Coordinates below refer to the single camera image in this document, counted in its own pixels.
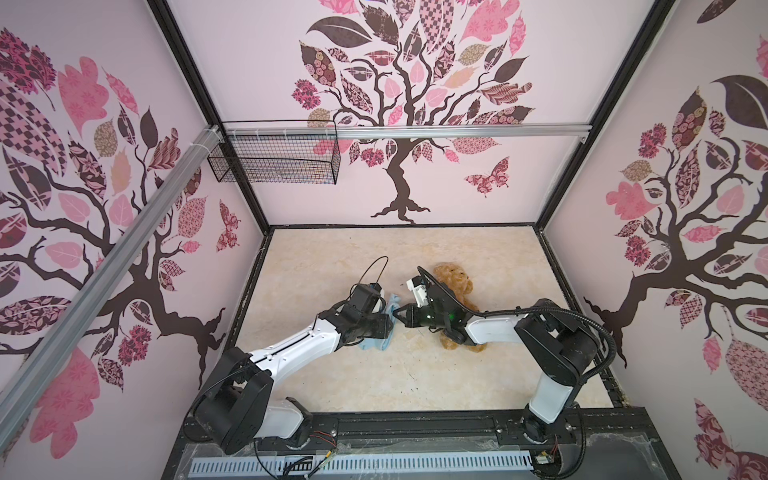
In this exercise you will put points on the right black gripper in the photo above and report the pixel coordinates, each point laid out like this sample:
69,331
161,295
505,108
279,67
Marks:
411,317

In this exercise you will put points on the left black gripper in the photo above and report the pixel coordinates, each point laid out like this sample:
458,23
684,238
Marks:
383,329

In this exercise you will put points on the light blue bear shirt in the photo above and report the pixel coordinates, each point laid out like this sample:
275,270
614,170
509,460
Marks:
387,307

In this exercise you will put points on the brown teddy bear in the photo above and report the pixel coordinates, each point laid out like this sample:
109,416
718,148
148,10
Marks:
456,279

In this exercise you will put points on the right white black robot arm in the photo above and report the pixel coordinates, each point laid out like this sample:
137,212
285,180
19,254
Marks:
568,347

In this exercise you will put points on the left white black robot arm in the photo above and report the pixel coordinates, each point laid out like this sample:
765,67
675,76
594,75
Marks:
236,405

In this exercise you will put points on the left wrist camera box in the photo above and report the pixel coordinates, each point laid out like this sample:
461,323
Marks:
378,302

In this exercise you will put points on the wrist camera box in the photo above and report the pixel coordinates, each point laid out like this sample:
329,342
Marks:
419,290
378,302

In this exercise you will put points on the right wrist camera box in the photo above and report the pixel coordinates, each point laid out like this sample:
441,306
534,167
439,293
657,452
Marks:
419,290

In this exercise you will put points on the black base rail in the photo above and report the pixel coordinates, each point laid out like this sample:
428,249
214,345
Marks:
506,427

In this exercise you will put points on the white slotted cable duct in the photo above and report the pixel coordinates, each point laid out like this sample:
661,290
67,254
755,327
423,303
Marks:
357,465

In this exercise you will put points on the horizontal aluminium rail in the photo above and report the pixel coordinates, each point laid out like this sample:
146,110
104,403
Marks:
407,132

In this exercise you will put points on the black wire basket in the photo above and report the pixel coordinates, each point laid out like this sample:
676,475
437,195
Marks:
278,151

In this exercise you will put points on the diagonal aluminium rail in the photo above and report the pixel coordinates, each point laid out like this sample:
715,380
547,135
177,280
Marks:
21,394

